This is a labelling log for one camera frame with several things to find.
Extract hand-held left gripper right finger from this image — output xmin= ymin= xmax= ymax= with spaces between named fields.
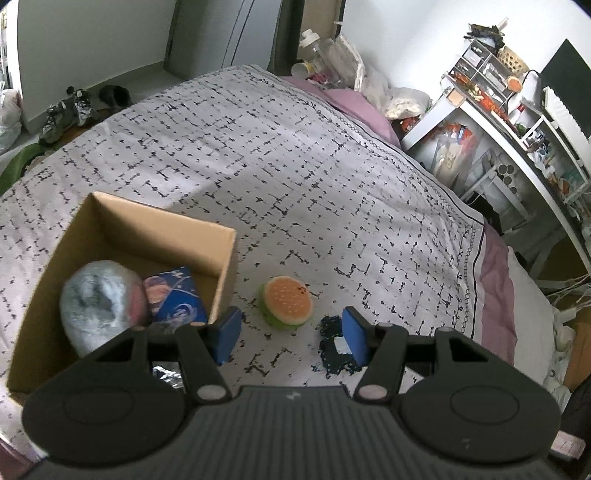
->
xmin=353 ymin=307 xmax=513 ymax=402

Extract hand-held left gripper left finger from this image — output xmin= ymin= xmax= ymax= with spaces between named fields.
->
xmin=83 ymin=307 xmax=243 ymax=403

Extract dark wrapper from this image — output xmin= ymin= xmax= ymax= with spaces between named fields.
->
xmin=318 ymin=315 xmax=370 ymax=376

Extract blue tissue packet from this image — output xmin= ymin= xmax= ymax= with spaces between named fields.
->
xmin=143 ymin=266 xmax=208 ymax=326

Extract burger plush toy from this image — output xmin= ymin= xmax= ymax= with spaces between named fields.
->
xmin=259 ymin=275 xmax=314 ymax=330

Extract grey-blue plush toy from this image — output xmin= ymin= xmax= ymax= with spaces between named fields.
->
xmin=151 ymin=366 xmax=186 ymax=389

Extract pale blue fluffy ball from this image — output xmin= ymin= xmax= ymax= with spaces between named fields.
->
xmin=59 ymin=260 xmax=149 ymax=358

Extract cardboard box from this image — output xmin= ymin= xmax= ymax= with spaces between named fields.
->
xmin=7 ymin=191 xmax=238 ymax=407

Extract white pillow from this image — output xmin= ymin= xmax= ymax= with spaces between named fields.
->
xmin=505 ymin=247 xmax=573 ymax=398

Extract white desk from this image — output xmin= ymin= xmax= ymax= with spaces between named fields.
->
xmin=401 ymin=90 xmax=591 ymax=273

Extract pile of plastic bags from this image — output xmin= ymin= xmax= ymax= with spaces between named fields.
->
xmin=332 ymin=36 xmax=432 ymax=121

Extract dark slippers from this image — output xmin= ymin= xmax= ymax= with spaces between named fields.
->
xmin=99 ymin=85 xmax=133 ymax=109

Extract green cartoon floor mat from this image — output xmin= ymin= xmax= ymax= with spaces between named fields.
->
xmin=0 ymin=143 xmax=49 ymax=195

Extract pair of grey sneakers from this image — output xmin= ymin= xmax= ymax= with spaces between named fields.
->
xmin=39 ymin=88 xmax=99 ymax=145

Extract clear plastic bottle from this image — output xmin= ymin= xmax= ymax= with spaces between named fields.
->
xmin=291 ymin=28 xmax=334 ymax=81

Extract clear drawer organizer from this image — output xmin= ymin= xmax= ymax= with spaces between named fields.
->
xmin=445 ymin=38 xmax=522 ymax=109

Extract grey wardrobe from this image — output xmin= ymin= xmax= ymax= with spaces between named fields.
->
xmin=164 ymin=0 xmax=284 ymax=79

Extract white keyboard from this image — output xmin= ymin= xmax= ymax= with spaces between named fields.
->
xmin=542 ymin=87 xmax=591 ymax=146

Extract white plastic bag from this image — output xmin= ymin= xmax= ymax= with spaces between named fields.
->
xmin=0 ymin=89 xmax=23 ymax=154

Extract woven basket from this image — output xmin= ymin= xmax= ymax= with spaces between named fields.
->
xmin=498 ymin=46 xmax=529 ymax=77

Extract black monitor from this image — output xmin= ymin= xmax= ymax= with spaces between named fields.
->
xmin=540 ymin=39 xmax=591 ymax=139

